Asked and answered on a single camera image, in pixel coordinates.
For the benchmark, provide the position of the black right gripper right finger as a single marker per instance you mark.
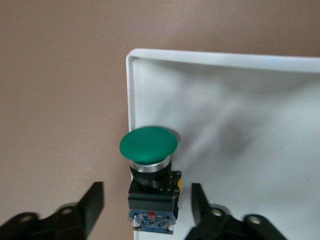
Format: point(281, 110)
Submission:
point(200, 210)

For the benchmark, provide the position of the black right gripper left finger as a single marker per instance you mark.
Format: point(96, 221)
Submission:
point(93, 207)

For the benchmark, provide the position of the green mushroom push button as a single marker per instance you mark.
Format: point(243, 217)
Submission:
point(150, 145)

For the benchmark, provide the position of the white plastic drawer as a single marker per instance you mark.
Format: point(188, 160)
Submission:
point(225, 100)

